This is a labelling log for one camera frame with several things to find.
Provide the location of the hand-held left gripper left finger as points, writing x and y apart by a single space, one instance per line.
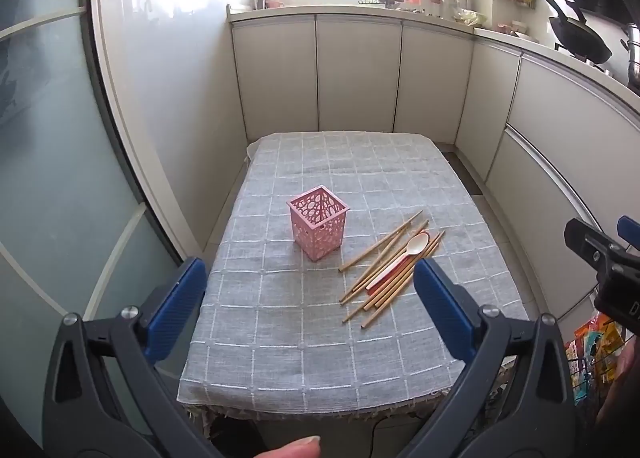
180 303

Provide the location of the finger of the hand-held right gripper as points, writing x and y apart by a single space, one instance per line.
631 230
592 248

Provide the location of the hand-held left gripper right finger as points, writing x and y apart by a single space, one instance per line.
440 303

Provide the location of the red plastic spoon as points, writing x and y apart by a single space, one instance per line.
387 280

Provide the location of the beige plastic spoon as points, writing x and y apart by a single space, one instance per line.
417 243

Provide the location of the bundle of wooden chopsticks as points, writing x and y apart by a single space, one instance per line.
380 242

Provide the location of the pink perforated utensil holder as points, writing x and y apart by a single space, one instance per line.
320 238

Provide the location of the person's right forearm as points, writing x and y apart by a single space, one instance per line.
625 388

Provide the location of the person's left hand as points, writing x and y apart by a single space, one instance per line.
300 448

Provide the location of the rack of snack packets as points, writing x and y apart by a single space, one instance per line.
595 353

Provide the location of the grey checked tablecloth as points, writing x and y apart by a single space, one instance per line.
280 338

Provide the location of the metal flexible pipe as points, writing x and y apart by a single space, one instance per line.
632 52

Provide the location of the frosted glass sliding door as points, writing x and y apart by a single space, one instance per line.
50 162

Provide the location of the black wok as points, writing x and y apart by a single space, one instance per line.
580 37

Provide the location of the white kitchen cabinets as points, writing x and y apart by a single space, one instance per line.
355 77

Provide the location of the green vegetable bag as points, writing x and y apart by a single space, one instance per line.
470 17

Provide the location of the white plastic jug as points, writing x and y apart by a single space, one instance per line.
462 2

